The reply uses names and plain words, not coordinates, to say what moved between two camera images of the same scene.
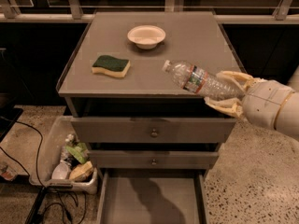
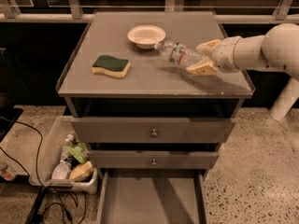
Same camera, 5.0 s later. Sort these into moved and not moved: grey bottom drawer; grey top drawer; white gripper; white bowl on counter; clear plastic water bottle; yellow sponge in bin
Moved: clear plastic water bottle; white gripper
Not moved: yellow sponge in bin; grey bottom drawer; white bowl on counter; grey top drawer
